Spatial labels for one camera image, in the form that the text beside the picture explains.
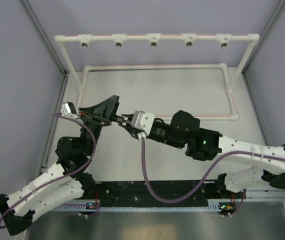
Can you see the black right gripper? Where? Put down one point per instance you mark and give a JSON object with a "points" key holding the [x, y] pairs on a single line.
{"points": [[132, 132]]}

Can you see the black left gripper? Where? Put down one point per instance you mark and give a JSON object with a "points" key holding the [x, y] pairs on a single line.
{"points": [[109, 110]]}

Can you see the grey faucet knob part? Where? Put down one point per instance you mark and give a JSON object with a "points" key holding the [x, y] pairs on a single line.
{"points": [[121, 120]]}

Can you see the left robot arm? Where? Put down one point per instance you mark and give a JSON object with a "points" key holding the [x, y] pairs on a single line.
{"points": [[66, 178]]}

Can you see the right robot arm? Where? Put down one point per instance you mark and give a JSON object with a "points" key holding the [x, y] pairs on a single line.
{"points": [[266, 164]]}

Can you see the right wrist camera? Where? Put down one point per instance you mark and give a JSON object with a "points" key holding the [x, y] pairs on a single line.
{"points": [[143, 121]]}

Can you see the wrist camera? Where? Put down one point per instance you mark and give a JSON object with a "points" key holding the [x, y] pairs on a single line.
{"points": [[68, 109], [143, 121]]}

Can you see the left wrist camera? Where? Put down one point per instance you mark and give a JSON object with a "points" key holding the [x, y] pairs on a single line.
{"points": [[68, 109]]}

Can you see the white PVC pipe frame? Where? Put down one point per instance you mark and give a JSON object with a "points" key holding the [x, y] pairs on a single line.
{"points": [[154, 39]]}

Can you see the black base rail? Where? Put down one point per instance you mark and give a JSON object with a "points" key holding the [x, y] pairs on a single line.
{"points": [[163, 188]]}

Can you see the left aluminium frame post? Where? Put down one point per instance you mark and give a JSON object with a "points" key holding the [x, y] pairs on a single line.
{"points": [[49, 47]]}

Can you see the aluminium frame post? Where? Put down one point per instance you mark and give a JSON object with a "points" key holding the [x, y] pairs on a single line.
{"points": [[264, 76], [49, 47]]}

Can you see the grey slotted cable duct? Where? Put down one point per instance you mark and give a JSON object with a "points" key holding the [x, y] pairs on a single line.
{"points": [[144, 205]]}

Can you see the right aluminium frame post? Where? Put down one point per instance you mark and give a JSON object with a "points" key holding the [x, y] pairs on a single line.
{"points": [[264, 76]]}

